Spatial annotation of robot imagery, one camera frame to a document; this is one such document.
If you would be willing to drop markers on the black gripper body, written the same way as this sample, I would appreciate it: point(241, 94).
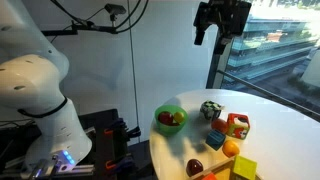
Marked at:
point(226, 13)

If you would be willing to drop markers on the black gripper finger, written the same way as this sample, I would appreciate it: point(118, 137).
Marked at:
point(199, 36)
point(222, 43)

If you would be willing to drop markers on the blue building block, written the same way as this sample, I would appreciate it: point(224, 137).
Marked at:
point(215, 139)

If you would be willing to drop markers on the lime green building block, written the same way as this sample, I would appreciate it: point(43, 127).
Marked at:
point(245, 167)

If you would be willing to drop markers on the wooden block tray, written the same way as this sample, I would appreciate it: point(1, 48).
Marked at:
point(221, 170)

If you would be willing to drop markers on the orange-red building block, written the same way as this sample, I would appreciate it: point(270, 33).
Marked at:
point(210, 177)

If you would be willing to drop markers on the metal window handrail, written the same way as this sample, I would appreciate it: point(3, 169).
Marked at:
point(266, 94)

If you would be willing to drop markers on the orange-red round toy fruit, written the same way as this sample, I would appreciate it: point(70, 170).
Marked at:
point(219, 125)

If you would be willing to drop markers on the yellow toy lemon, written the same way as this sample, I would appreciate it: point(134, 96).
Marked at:
point(179, 116)

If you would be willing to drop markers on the red green picture cube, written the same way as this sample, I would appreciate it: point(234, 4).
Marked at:
point(238, 126)

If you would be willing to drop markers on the red toy apple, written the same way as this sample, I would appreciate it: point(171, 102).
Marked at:
point(165, 117)

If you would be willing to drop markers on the green plastic bowl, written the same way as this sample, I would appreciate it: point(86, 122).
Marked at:
point(170, 130)

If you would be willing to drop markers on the orange toy fruit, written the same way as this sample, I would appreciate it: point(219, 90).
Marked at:
point(230, 148)

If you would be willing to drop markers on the blue orange clamp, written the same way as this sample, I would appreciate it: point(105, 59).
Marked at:
point(120, 164)
point(116, 128)

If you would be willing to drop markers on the dark red toy plum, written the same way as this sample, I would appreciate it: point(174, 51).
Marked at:
point(194, 167)

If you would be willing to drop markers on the black robot cart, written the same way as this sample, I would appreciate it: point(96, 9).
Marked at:
point(90, 120)

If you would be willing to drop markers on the dark window post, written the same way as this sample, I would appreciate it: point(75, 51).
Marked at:
point(213, 73)

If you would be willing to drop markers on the black camera on boom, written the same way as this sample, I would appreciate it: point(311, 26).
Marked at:
point(115, 9)

